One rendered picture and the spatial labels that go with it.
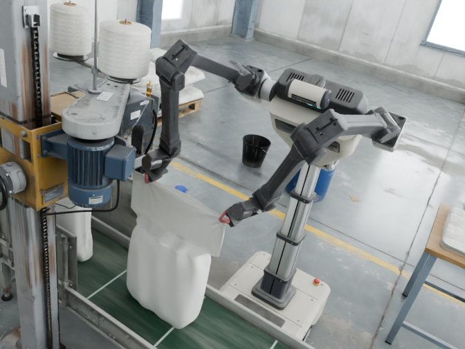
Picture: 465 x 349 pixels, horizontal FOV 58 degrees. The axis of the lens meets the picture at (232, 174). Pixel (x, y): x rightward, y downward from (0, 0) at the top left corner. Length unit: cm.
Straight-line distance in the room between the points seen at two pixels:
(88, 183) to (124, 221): 111
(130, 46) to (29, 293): 112
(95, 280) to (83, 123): 111
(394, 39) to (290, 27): 225
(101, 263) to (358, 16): 810
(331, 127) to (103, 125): 69
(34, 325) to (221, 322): 84
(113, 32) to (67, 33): 25
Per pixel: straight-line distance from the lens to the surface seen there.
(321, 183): 391
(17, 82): 150
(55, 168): 163
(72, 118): 141
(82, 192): 151
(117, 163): 144
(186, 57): 141
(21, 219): 177
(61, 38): 163
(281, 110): 179
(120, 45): 142
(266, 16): 1036
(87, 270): 236
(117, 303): 219
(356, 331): 293
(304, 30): 998
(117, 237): 255
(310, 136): 122
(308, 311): 252
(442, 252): 252
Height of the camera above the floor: 198
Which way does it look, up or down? 29 degrees down
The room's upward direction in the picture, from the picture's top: 11 degrees clockwise
